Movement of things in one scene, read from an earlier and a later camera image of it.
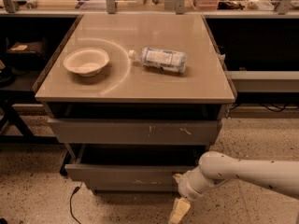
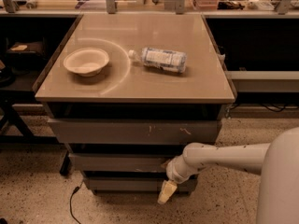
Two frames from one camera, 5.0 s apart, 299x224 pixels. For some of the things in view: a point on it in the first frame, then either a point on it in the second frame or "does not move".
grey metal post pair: x=174 y=0 does not move
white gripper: x=186 y=187 -> x=175 y=174
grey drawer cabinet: x=135 y=98 does not move
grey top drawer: x=131 y=131 does not move
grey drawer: x=126 y=175 -> x=120 y=161
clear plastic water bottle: x=161 y=59 does not move
